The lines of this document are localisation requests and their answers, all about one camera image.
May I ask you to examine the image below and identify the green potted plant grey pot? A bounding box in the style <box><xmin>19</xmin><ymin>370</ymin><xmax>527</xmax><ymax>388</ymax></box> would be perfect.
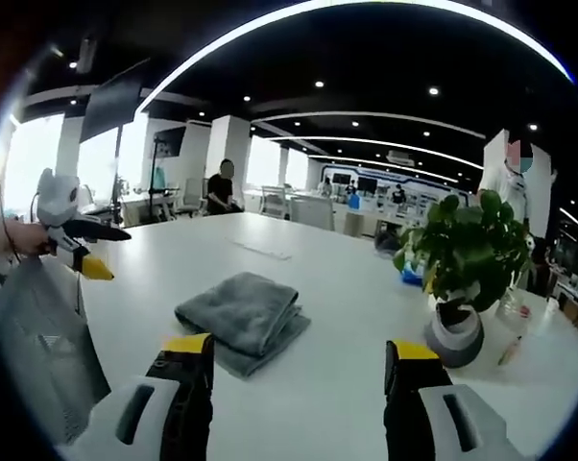
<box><xmin>393</xmin><ymin>188</ymin><xmax>536</xmax><ymax>371</ymax></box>

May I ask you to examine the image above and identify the small pen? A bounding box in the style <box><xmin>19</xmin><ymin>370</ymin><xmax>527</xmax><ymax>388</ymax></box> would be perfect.
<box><xmin>496</xmin><ymin>334</ymin><xmax>524</xmax><ymax>367</ymax></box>

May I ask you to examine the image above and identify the black tripod stand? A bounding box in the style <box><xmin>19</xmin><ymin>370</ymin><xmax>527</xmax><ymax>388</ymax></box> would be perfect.
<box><xmin>146</xmin><ymin>135</ymin><xmax>176</xmax><ymax>223</ymax></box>

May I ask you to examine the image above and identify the white office chair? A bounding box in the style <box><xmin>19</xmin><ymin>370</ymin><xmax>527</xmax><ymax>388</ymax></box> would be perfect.
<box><xmin>288</xmin><ymin>195</ymin><xmax>336</xmax><ymax>232</ymax></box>

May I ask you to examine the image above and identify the black hanging screen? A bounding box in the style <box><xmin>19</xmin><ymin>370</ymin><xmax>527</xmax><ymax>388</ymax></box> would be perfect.
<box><xmin>79</xmin><ymin>71</ymin><xmax>144</xmax><ymax>143</ymax></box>

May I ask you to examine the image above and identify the white keyboard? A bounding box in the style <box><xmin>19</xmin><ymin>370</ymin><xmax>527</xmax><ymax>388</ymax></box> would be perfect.
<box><xmin>225</xmin><ymin>233</ymin><xmax>295</xmax><ymax>262</ymax></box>

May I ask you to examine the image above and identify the grey towel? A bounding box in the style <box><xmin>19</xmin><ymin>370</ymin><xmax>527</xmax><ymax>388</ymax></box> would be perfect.
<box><xmin>174</xmin><ymin>271</ymin><xmax>313</xmax><ymax>381</ymax></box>

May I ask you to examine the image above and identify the grey mesh office chair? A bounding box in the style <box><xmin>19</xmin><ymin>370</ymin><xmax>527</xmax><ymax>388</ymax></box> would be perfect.
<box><xmin>0</xmin><ymin>253</ymin><xmax>112</xmax><ymax>446</ymax></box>

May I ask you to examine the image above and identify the person's left hand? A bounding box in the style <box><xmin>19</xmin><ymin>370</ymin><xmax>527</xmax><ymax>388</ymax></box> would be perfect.
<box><xmin>2</xmin><ymin>221</ymin><xmax>56</xmax><ymax>256</ymax></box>

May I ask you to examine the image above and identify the small blue object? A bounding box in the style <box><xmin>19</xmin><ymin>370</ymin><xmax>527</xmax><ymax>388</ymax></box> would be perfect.
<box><xmin>397</xmin><ymin>267</ymin><xmax>425</xmax><ymax>288</ymax></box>

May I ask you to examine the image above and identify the ceiling air conditioner unit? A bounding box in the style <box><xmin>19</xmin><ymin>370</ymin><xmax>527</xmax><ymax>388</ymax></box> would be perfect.
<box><xmin>386</xmin><ymin>149</ymin><xmax>417</xmax><ymax>167</ymax></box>

